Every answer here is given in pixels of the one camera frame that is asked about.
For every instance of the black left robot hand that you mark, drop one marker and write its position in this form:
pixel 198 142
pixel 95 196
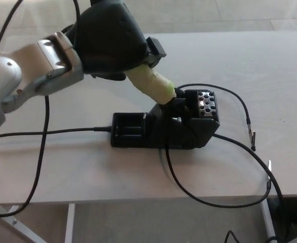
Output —
pixel 108 40

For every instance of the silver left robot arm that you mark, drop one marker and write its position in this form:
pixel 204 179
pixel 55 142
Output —
pixel 11 71

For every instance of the white diagonal table brace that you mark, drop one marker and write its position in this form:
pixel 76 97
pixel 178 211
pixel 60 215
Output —
pixel 9 220

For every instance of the white table leg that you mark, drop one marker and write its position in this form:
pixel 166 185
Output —
pixel 268 222
pixel 69 222

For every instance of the black soldering iron base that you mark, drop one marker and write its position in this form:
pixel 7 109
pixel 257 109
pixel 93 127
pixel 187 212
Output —
pixel 184 136

